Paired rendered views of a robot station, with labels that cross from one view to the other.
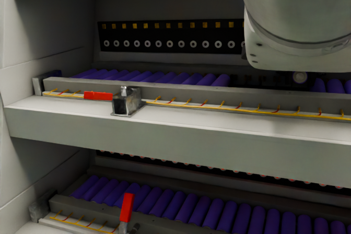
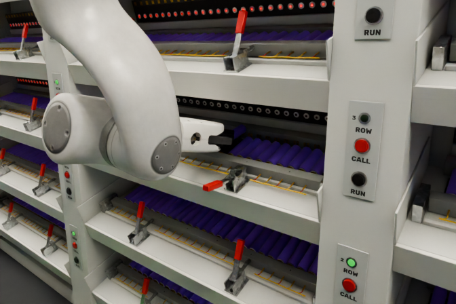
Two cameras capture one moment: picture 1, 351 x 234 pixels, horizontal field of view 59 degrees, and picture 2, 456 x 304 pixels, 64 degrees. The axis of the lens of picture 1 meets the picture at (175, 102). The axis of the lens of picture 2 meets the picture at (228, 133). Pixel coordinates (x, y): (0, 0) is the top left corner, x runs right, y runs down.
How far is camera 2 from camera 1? 0.47 m
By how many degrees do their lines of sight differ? 19
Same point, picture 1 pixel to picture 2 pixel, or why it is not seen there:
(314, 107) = (219, 163)
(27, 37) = not seen: hidden behind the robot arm
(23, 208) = (96, 204)
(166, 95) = not seen: hidden behind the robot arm
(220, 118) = not seen: hidden behind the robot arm
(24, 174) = (95, 184)
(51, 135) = (100, 166)
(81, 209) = (126, 207)
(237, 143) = (174, 183)
